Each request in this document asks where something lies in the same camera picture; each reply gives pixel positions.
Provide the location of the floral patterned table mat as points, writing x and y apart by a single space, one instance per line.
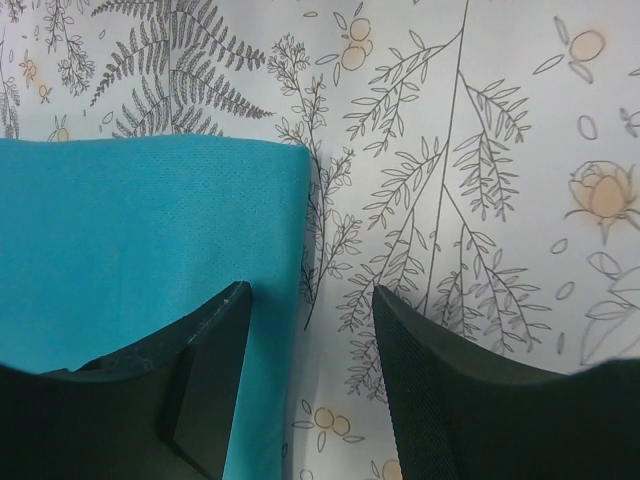
478 158

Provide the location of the teal t shirt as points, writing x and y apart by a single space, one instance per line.
105 241

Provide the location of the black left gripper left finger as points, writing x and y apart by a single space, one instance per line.
159 408

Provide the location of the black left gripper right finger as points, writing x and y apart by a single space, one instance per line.
459 411

